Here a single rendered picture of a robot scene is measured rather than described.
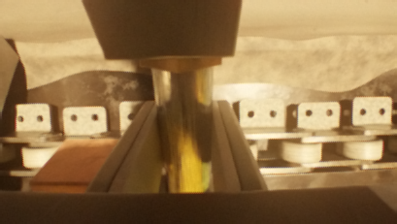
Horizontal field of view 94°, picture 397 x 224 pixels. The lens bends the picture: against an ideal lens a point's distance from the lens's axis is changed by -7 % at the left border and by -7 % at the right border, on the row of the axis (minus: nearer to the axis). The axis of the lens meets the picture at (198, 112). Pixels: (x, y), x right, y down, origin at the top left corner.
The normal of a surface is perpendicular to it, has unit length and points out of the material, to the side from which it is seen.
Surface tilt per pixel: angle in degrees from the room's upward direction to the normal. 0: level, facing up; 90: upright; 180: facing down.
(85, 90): 0
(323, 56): 43
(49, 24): 0
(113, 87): 0
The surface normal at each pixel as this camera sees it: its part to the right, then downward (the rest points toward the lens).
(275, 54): 0.06, 0.81
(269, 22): 0.00, 0.08
